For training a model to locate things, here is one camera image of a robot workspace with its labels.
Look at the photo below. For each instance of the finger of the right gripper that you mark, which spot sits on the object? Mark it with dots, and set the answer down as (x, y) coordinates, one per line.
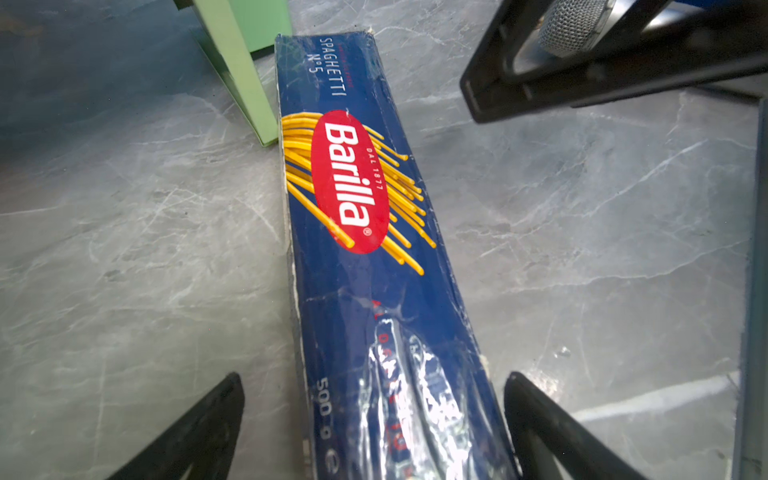
(631, 59)

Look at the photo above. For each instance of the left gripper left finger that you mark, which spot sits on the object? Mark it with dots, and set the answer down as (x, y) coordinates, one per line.
(200, 445)

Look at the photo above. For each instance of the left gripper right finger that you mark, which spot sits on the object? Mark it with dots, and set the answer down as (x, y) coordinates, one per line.
(547, 441)

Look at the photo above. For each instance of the blue Barilla spaghetti box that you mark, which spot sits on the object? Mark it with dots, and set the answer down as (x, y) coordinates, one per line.
(394, 383)

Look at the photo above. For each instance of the green two-tier shelf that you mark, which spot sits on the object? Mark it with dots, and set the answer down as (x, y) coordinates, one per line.
(231, 32)

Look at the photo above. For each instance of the silver metal cylinder tool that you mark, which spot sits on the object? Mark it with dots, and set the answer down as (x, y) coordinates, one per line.
(573, 26)

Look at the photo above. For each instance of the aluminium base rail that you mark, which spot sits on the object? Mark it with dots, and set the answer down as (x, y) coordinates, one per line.
(750, 447)

